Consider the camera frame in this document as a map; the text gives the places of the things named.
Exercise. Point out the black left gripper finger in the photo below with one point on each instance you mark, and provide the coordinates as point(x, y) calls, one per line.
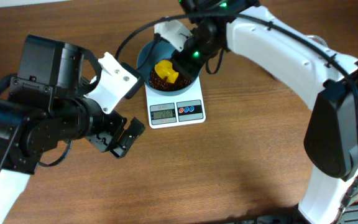
point(139, 80)
point(127, 138)

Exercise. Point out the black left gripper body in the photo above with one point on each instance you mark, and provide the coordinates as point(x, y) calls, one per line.
point(111, 134)

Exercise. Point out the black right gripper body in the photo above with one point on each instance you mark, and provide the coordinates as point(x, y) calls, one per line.
point(187, 62)

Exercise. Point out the yellow plastic measuring scoop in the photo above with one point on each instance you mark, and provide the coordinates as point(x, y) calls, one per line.
point(164, 69)

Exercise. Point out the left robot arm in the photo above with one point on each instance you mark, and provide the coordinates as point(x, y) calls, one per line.
point(61, 93)

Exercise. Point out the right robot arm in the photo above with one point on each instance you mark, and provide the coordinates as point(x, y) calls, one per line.
point(326, 81)

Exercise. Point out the blue plastic bowl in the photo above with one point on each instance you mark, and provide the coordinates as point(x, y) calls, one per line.
point(149, 56)

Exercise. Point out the white digital kitchen scale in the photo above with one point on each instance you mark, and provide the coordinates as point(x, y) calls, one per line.
point(175, 108)

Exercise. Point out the red beans in bowl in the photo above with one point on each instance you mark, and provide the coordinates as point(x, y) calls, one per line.
point(161, 84)

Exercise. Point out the clear plastic container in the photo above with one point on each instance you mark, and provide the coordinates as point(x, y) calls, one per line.
point(318, 40)

